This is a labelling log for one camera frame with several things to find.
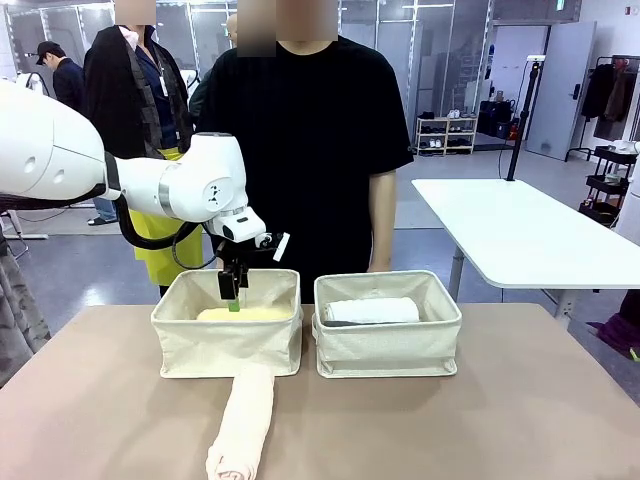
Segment pink rolled towel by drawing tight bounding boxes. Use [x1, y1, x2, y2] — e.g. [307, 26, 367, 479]
[205, 364, 276, 480]

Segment black trolley cart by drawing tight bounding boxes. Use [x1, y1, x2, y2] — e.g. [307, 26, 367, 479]
[578, 144, 640, 229]

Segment grey patterned fabric cover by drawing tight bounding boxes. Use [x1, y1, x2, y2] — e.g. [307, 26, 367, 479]
[0, 234, 51, 389]

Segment black luggage bags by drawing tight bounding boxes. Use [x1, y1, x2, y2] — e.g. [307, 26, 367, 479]
[477, 98, 519, 140]

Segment white table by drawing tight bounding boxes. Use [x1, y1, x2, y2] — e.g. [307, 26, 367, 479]
[410, 178, 640, 331]

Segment cream fabric basket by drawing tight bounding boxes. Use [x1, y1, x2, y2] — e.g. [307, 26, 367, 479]
[312, 269, 464, 380]
[150, 268, 305, 380]

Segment white shoe shelf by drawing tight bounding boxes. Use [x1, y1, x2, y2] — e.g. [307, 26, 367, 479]
[415, 115, 479, 157]

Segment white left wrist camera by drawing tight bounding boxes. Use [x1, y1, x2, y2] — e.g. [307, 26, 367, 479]
[252, 230, 291, 263]

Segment clothes rack with garments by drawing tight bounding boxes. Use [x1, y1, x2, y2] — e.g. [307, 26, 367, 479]
[564, 54, 640, 164]

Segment yellow-green skirt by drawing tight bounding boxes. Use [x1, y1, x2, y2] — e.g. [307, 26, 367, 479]
[127, 147, 205, 289]

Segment white towel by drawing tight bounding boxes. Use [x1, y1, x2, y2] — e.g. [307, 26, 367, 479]
[323, 296, 421, 324]

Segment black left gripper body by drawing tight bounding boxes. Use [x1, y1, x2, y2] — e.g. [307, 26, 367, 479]
[215, 242, 251, 274]

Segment grey-blue door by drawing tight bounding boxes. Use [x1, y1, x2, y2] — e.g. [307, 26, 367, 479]
[524, 19, 599, 161]

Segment person in black T-shirt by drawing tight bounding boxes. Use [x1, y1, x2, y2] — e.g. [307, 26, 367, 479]
[194, 0, 415, 304]

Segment black tripod pole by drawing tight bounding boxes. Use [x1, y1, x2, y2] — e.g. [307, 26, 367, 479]
[505, 54, 546, 182]

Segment yellow towel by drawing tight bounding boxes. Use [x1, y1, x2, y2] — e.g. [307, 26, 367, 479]
[195, 305, 294, 324]

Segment man in black cap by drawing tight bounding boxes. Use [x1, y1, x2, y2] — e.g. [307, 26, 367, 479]
[35, 41, 119, 227]

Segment person's left forearm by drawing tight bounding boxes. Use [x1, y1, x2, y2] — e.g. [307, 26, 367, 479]
[368, 168, 398, 261]

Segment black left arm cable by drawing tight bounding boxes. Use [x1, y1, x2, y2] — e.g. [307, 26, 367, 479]
[115, 197, 224, 274]

